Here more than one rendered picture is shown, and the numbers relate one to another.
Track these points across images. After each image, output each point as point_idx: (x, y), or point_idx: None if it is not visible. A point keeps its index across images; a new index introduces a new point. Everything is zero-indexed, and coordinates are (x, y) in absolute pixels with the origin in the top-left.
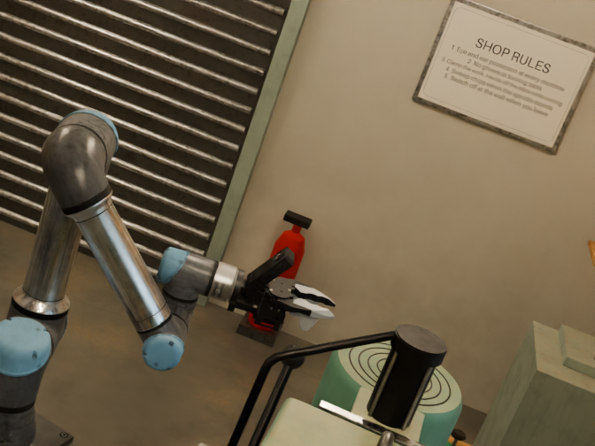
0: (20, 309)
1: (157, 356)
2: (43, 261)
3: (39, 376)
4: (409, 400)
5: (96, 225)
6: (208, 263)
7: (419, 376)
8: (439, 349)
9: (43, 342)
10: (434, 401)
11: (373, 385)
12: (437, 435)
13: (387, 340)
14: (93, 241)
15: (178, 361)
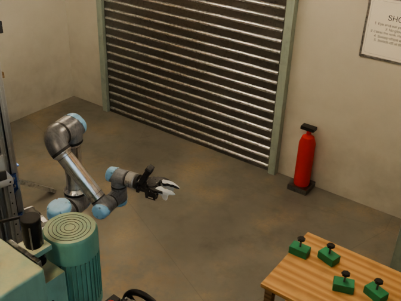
0: (64, 194)
1: (96, 213)
2: (67, 175)
3: None
4: (28, 239)
5: (62, 162)
6: (123, 172)
7: (27, 231)
8: (31, 221)
9: (65, 208)
10: (71, 239)
11: (49, 232)
12: (70, 252)
13: None
14: (64, 168)
15: (104, 215)
